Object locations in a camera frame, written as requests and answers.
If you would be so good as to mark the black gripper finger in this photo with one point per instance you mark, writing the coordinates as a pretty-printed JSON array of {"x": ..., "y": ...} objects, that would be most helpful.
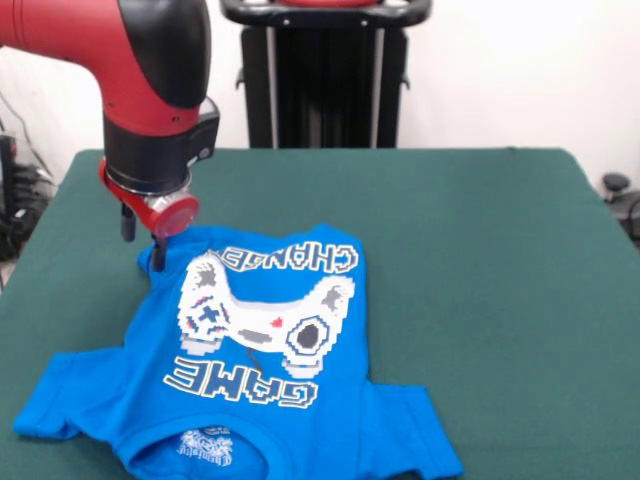
[
  {"x": 128, "y": 222},
  {"x": 159, "y": 252}
]

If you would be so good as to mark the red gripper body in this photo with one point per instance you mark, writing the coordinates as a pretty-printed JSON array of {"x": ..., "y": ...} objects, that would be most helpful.
[{"x": 170, "y": 217}]

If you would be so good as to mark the blue printed t-shirt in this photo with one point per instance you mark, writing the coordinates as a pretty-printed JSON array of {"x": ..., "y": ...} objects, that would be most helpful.
[{"x": 325, "y": 400}]

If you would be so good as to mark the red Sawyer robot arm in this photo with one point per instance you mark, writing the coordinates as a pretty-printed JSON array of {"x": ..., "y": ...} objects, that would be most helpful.
[{"x": 125, "y": 75}]

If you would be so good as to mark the black electronics box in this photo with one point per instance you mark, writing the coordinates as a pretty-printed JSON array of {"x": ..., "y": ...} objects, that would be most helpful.
[{"x": 7, "y": 175}]

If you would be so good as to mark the dark green table cloth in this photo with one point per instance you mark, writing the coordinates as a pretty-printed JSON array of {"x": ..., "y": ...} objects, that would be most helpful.
[{"x": 500, "y": 300}]

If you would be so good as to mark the black chair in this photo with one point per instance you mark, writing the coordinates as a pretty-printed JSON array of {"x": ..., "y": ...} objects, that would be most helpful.
[{"x": 622, "y": 195}]

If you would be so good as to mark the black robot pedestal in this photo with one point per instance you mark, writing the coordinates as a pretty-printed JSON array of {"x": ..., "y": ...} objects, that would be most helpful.
[{"x": 325, "y": 75}]

